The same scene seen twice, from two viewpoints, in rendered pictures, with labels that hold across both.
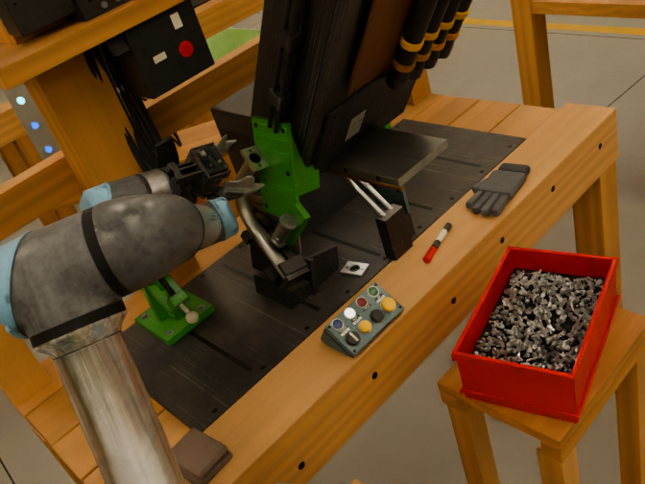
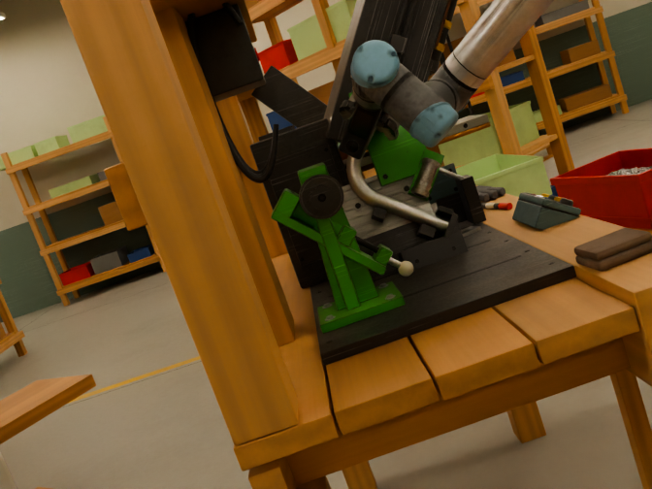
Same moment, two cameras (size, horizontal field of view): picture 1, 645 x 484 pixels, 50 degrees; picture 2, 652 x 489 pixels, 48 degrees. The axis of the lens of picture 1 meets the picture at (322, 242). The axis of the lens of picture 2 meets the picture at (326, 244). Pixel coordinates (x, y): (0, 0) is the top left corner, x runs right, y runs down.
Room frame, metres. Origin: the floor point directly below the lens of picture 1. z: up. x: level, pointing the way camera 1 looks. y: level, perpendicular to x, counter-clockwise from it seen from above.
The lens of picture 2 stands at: (0.58, 1.45, 1.24)
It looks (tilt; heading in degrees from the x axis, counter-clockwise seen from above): 9 degrees down; 304
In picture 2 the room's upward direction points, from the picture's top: 19 degrees counter-clockwise
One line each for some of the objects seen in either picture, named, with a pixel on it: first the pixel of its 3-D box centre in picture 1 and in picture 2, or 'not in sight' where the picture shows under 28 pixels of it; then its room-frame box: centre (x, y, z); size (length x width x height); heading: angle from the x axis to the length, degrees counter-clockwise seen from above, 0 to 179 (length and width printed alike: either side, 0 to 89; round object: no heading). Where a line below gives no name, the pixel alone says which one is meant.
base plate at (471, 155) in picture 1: (327, 240); (396, 256); (1.39, -0.01, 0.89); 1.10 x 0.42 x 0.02; 124
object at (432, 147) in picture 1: (355, 150); (402, 147); (1.35, -0.13, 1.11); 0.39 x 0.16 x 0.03; 34
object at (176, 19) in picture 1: (157, 47); (226, 55); (1.50, 0.20, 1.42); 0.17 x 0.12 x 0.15; 124
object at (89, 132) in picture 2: not in sight; (132, 195); (8.16, -5.75, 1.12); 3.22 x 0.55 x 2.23; 30
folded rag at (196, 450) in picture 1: (198, 456); (615, 247); (0.84, 0.33, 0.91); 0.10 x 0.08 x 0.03; 38
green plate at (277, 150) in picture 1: (287, 161); (388, 131); (1.30, 0.01, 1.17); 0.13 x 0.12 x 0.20; 124
